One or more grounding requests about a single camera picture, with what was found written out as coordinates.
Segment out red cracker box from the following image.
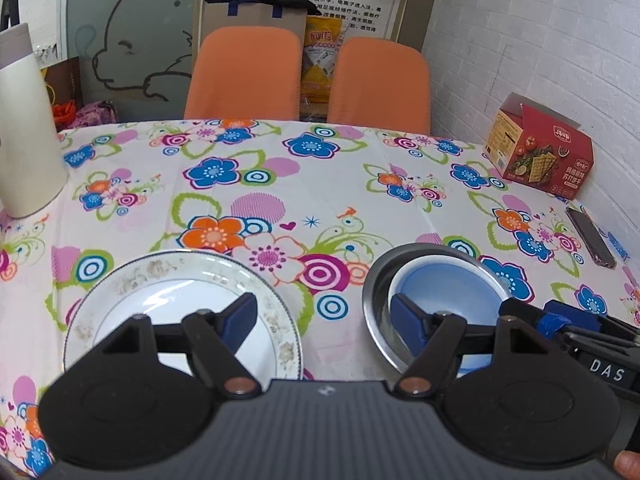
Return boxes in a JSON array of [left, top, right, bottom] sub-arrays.
[[485, 92, 593, 200]]

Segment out black smartphone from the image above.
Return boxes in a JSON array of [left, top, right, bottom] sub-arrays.
[[565, 208, 616, 269]]

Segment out red plastic bag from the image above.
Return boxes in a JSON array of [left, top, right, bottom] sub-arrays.
[[52, 100, 76, 131]]

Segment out brown gift box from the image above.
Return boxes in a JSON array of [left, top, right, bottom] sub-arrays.
[[40, 58, 84, 106]]

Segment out cardboard box with blue handles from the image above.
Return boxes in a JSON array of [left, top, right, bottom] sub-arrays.
[[195, 2, 307, 46]]

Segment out stainless steel bowl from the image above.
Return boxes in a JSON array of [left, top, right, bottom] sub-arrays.
[[362, 243, 490, 373]]

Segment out orange chair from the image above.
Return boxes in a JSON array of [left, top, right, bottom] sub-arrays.
[[326, 37, 431, 134], [183, 26, 303, 122]]

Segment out blue plastic bowl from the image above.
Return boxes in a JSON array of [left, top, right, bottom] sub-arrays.
[[387, 254, 510, 363]]

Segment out yellow snack bag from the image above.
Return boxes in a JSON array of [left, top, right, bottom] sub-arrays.
[[300, 15, 347, 106]]

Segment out purple patterned bag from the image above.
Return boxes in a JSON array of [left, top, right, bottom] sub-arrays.
[[68, 100, 118, 129]]

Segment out person's right hand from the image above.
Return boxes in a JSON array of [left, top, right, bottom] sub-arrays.
[[614, 450, 640, 480]]

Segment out left orange chair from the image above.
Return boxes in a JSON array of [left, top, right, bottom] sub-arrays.
[[183, 26, 303, 122]]

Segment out white gold-rimmed plate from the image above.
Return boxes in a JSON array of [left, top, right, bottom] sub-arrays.
[[62, 249, 303, 387]]

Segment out white thermos jug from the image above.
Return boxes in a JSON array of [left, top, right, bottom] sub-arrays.
[[0, 23, 68, 219]]

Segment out glass door with cat drawing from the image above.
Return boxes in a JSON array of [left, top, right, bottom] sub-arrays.
[[61, 0, 195, 122]]

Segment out right orange chair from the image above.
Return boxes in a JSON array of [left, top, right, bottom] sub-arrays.
[[326, 37, 431, 134]]

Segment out floral tablecloth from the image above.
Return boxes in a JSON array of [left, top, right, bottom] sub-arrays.
[[1, 119, 639, 476]]

